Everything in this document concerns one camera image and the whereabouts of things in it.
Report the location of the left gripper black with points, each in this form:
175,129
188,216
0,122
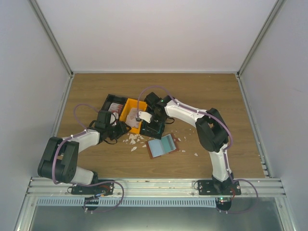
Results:
121,130

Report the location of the black bin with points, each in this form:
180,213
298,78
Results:
150,129
113,99

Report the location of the green credit card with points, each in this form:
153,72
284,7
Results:
168,144

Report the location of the brown leather card holder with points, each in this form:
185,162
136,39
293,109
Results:
154,147

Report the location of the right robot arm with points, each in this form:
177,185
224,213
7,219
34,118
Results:
211,130

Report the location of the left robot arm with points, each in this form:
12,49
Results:
60,157

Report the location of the white pink cards stack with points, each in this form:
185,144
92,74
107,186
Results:
131,118

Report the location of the green cards stack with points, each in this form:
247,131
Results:
160,130

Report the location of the red white cards stack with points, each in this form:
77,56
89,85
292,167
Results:
115,107

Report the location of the white paper scrap pile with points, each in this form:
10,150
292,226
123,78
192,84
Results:
133,139

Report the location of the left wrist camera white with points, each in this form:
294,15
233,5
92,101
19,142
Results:
114,116

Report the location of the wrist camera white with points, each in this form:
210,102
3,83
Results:
145,116
114,116

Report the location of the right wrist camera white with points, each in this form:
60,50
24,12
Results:
145,116

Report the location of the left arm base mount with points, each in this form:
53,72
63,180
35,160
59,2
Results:
104,188

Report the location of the grey slotted cable duct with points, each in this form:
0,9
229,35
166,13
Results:
128,201

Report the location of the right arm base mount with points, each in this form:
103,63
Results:
215,187

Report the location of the aluminium rail frame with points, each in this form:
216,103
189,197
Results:
161,188

